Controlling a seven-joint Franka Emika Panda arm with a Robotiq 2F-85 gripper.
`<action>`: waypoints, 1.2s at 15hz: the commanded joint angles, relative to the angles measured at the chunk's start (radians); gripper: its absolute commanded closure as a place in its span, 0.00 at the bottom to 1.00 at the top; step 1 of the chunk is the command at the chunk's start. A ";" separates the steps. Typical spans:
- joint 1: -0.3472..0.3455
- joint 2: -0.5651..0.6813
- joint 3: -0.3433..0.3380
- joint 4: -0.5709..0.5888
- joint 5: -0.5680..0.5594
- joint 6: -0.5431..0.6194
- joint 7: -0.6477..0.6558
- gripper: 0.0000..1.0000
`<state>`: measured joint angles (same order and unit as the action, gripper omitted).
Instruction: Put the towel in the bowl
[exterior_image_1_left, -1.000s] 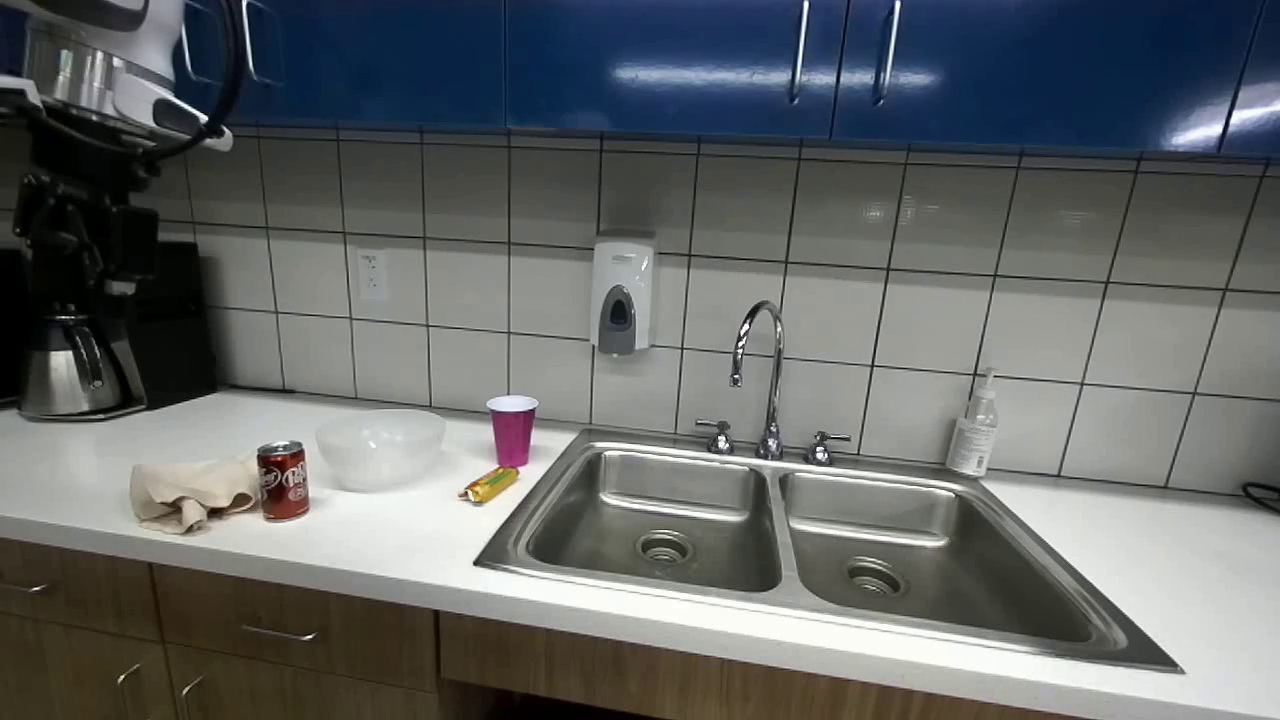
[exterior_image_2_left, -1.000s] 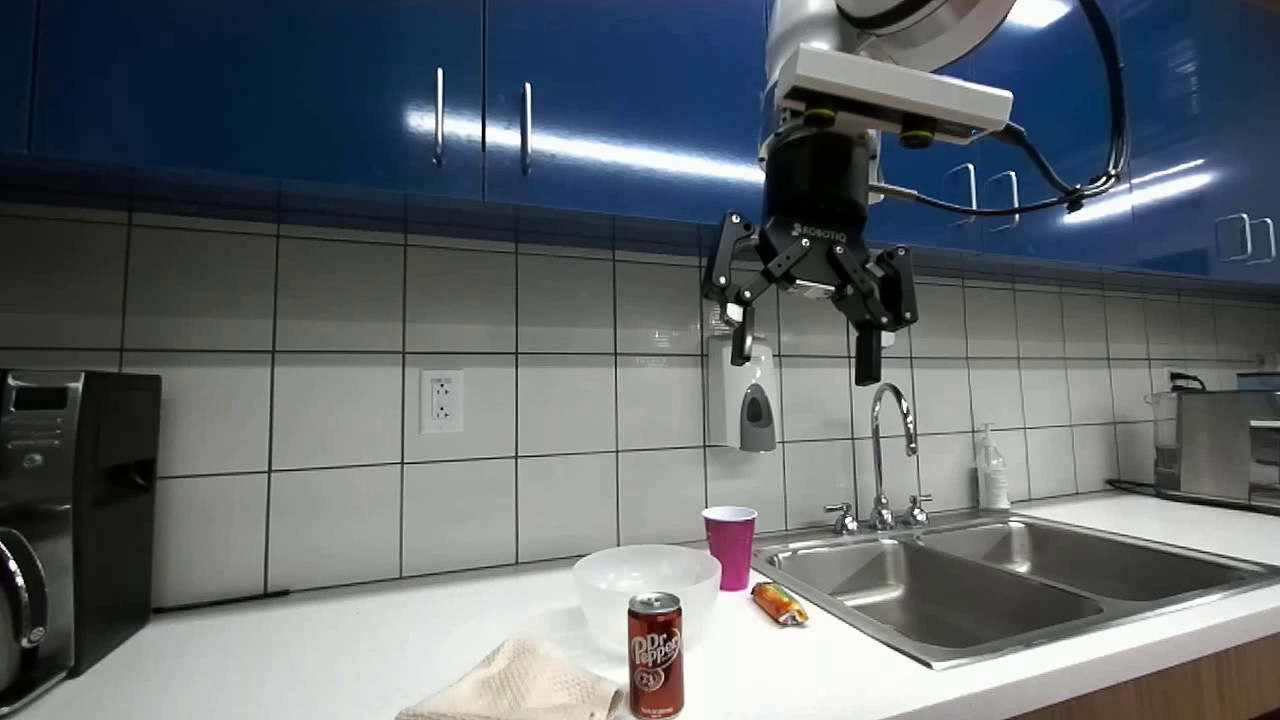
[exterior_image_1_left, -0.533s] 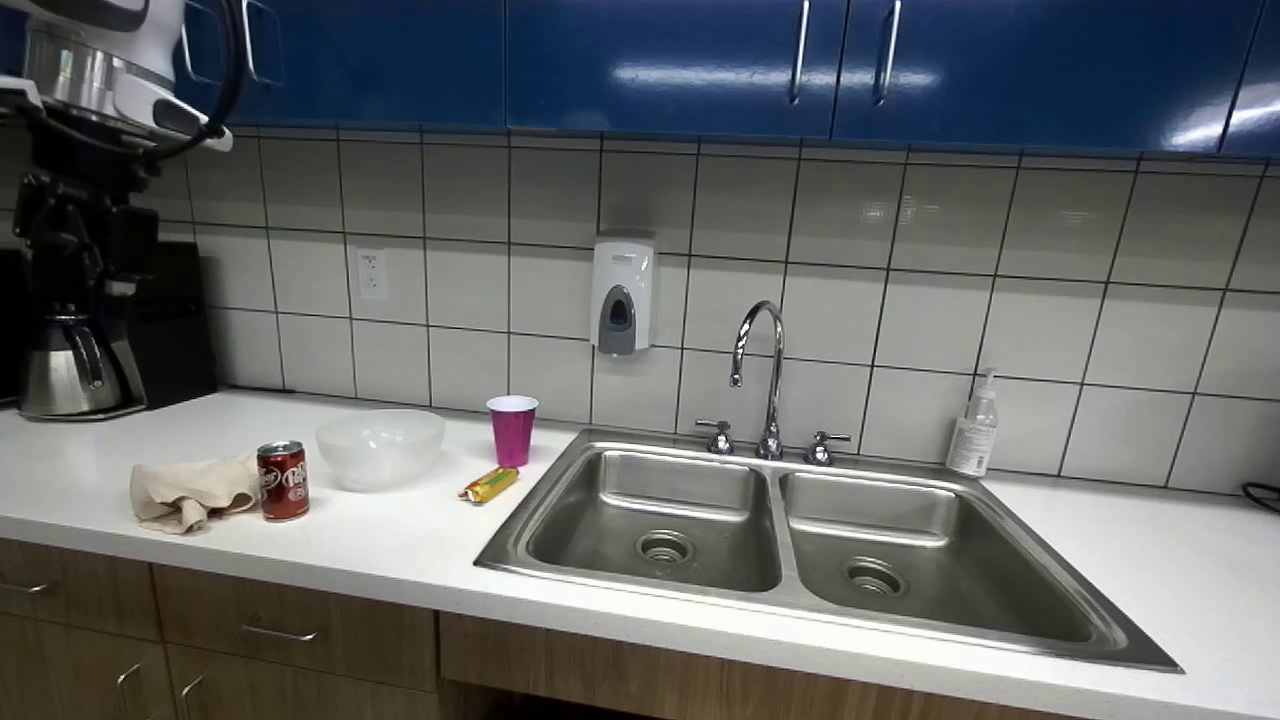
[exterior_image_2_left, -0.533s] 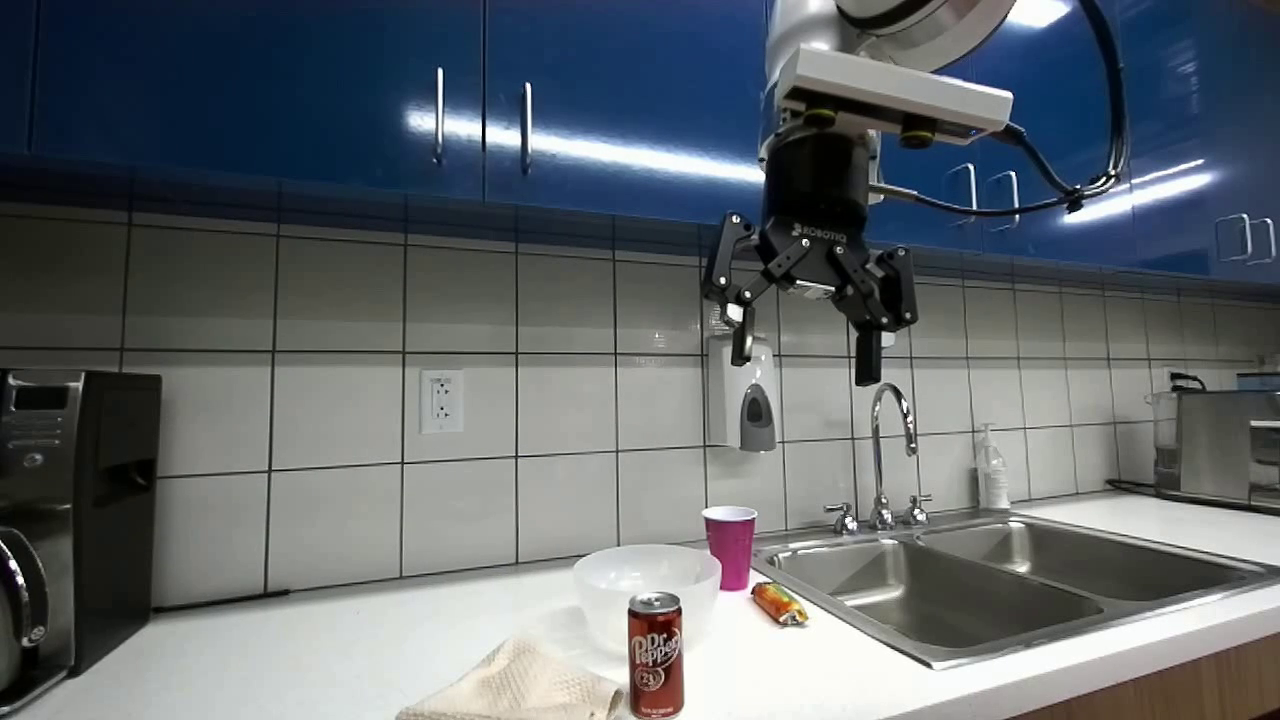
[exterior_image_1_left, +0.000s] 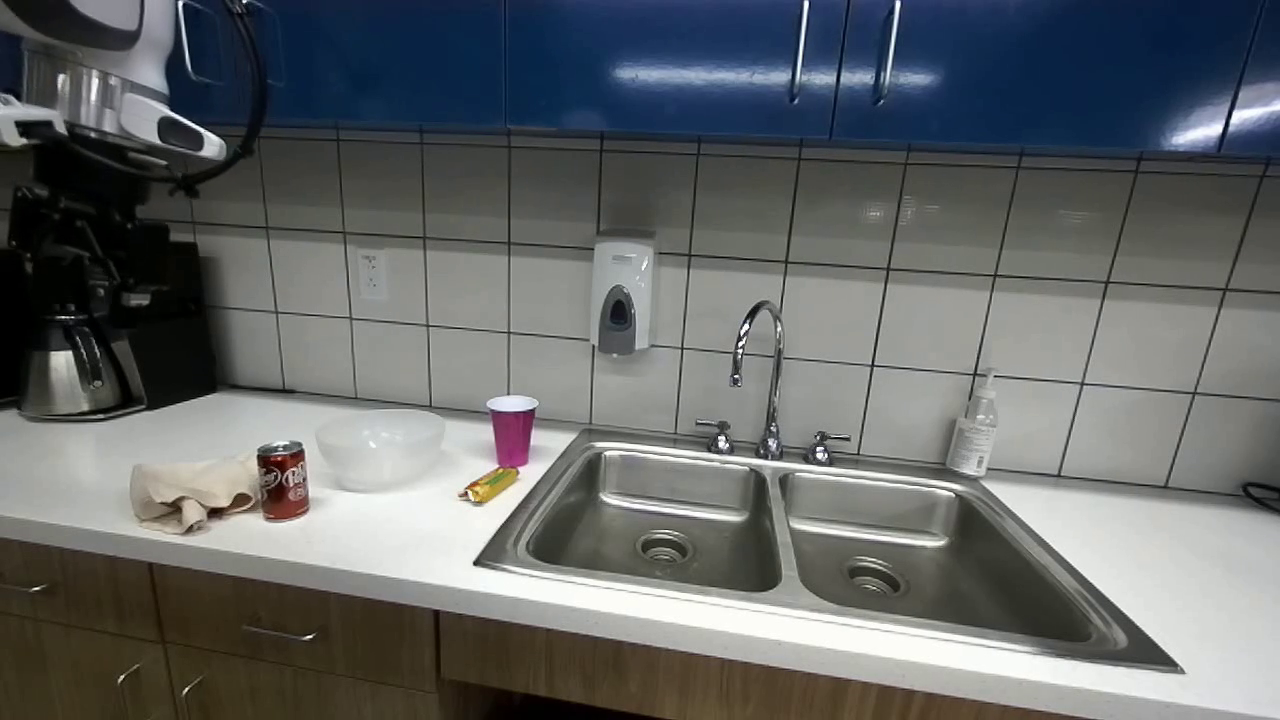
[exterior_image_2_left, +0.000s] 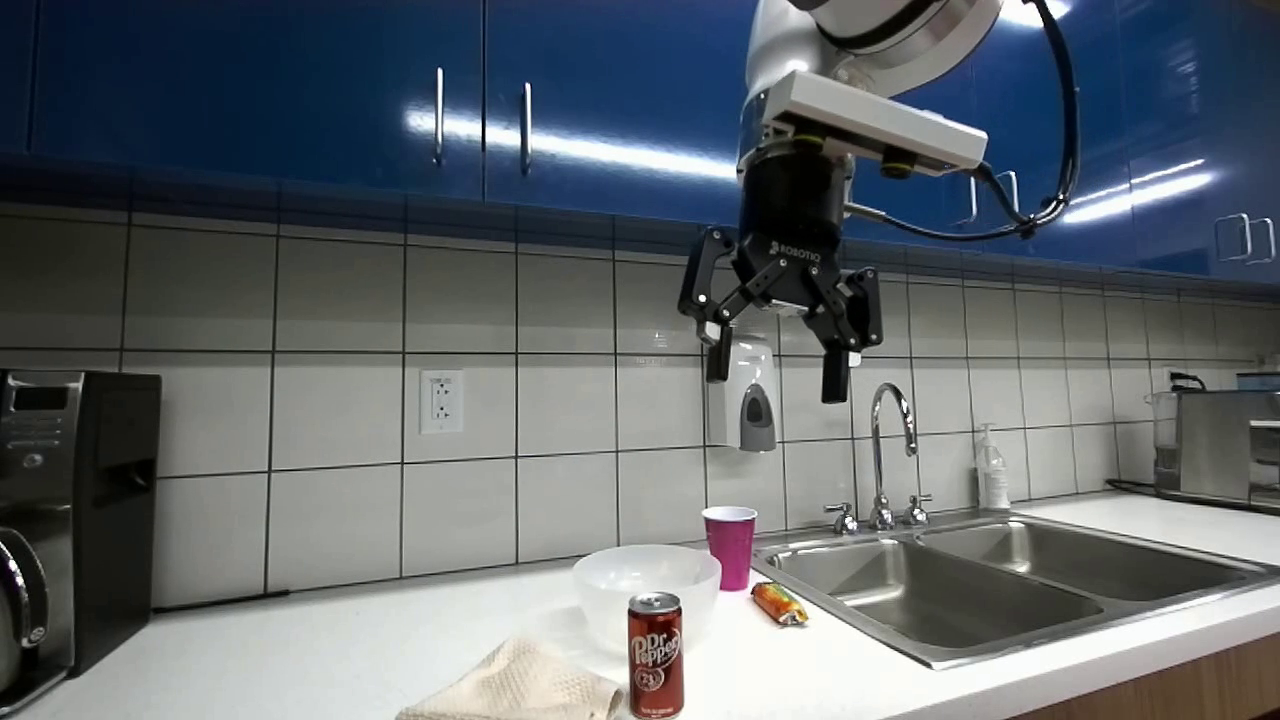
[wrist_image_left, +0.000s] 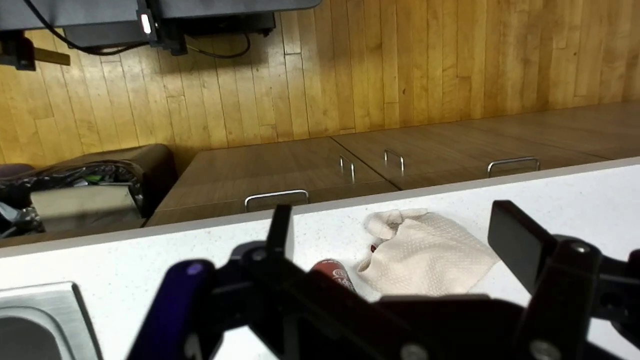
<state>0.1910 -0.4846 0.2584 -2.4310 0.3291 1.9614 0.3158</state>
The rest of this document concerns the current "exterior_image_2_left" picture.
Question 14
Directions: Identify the clear dish soap bottle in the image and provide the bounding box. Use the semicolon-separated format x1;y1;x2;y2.
974;422;1018;510

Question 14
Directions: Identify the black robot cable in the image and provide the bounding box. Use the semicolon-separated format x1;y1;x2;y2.
846;0;1086;247

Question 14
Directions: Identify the pink plastic cup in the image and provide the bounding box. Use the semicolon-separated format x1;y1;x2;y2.
700;505;760;596

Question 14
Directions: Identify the stainless steel double sink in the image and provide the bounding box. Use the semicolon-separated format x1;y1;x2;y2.
752;510;1280;670

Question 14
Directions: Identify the wooden base cabinet front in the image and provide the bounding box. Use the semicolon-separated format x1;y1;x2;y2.
1026;630;1280;720

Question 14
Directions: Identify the beige towel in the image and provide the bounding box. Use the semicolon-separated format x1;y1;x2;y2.
398;637;629;720

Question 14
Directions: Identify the white wall outlet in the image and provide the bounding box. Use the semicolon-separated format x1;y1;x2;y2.
419;369;468;440

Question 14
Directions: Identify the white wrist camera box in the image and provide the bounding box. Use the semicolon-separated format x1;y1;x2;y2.
758;66;993;180

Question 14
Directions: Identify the blue upper cabinet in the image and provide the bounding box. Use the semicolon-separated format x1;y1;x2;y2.
0;0;1280;293

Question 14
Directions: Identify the chrome faucet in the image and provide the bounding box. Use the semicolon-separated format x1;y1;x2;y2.
819;378;938;537

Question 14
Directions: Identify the orange toy carrot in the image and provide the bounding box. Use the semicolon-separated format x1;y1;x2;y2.
749;577;812;630

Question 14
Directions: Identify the translucent white bowl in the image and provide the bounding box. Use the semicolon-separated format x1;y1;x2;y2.
571;540;723;664

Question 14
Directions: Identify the black coffee machine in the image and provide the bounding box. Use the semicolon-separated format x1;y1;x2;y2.
0;369;166;717

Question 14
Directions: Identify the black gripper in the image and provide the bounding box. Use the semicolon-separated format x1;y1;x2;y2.
677;131;890;407

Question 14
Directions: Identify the white wall soap dispenser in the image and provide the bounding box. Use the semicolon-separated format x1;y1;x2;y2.
706;336;786;456

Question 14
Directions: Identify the red soda can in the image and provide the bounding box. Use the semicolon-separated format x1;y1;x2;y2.
624;588;689;720

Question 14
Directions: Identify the stainless steel countertop appliance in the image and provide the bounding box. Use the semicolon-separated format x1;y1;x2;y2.
1152;371;1280;510

